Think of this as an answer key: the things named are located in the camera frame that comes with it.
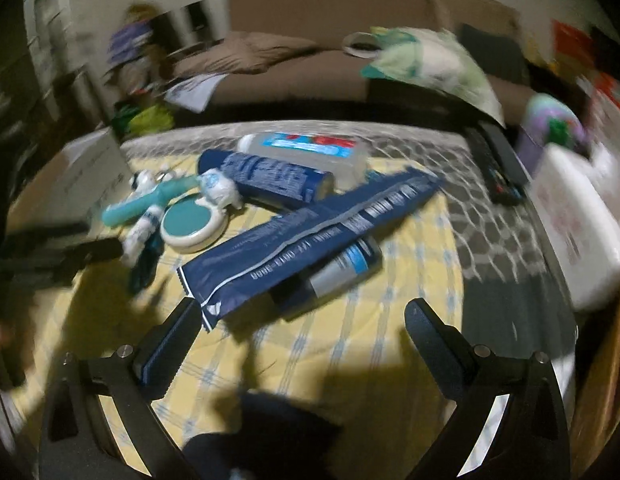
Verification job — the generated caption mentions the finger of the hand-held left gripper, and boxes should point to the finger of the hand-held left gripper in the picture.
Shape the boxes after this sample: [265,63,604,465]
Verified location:
[40,237,123,273]
[5,220,88,243]

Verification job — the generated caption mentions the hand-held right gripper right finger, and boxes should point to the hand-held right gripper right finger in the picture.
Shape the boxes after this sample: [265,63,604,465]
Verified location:
[404,298,573,480]

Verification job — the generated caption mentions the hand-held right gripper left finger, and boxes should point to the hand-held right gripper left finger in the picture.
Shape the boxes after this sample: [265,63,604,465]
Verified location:
[37,297,201,480]

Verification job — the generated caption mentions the white cardboard box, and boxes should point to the white cardboard box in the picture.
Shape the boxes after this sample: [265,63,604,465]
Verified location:
[20,127,136,241]

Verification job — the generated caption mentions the dark blue spray can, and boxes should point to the dark blue spray can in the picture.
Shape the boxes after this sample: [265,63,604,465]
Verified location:
[197,149,335,208]

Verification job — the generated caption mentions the dark teal tool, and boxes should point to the dark teal tool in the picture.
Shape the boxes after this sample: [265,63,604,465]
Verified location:
[127,240,163,293]

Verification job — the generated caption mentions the white and blue figurine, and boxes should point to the white and blue figurine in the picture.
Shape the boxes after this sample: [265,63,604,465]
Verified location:
[120,207,165,266]
[195,170,243,211]

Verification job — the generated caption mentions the yellow plaid cloth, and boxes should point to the yellow plaid cloth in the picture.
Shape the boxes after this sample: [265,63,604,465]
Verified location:
[0,152,465,480]

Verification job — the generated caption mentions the round teal compact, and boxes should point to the round teal compact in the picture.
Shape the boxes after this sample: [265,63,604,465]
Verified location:
[160,195,223,253]

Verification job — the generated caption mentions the grey patterned table cover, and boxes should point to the grey patterned table cover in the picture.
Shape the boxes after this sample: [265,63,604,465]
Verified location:
[120,120,580,361]

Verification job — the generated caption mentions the silver and blue spray can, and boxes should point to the silver and blue spray can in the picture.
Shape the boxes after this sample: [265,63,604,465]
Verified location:
[270,232,383,318]

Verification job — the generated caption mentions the green plastic bag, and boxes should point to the green plastic bag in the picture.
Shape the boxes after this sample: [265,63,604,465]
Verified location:
[112,102,175,138]

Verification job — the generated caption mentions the long dark blue package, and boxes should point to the long dark blue package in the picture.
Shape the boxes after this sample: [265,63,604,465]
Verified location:
[176,167,443,333]

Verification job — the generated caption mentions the black remote control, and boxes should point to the black remote control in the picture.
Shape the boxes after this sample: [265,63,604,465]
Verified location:
[465,125,520,206]
[482,122,533,186]

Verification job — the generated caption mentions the white tissue pack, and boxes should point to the white tissue pack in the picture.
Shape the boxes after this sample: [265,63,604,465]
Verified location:
[532,142,620,311]

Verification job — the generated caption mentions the printed paper sheet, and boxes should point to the printed paper sheet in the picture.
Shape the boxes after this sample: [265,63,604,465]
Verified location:
[162,74,231,113]

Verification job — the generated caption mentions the white drying rack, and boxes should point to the white drying rack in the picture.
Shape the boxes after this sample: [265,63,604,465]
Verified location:
[17,0,76,121]

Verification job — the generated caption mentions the purple packet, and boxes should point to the purple packet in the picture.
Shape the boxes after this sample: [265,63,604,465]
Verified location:
[107,5,158,68]

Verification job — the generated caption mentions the clear bottle with blue label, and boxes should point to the clear bottle with blue label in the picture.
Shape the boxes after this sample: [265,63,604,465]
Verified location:
[237,131,371,186]

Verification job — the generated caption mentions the purple and green toy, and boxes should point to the purple and green toy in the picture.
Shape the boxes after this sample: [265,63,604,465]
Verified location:
[517,92,588,161]

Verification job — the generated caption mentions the brown pillow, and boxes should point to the brown pillow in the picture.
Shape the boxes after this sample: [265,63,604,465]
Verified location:
[172,30,321,81]

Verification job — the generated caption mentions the green and white printed bag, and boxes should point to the green and white printed bag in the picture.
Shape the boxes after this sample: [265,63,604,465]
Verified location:
[360,25,505,126]

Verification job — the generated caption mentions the black cushion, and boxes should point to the black cushion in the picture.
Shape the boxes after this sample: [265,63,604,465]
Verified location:
[460,22,530,86]

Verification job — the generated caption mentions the white tape roll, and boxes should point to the white tape roll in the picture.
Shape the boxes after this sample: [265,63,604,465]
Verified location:
[342,31,383,57]

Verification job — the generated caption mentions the brown sofa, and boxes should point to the brown sofa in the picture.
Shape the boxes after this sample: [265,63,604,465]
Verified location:
[165,0,540,126]

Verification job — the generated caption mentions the red boxes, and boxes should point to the red boxes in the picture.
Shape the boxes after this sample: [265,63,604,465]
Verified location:
[552,20,595,61]

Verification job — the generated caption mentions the teal toothbrush handle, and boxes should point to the teal toothbrush handle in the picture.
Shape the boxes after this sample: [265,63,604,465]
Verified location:
[101,170,201,228]

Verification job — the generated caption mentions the black wall device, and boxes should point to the black wall device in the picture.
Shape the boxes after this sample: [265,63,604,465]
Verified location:
[182,2,211,33]

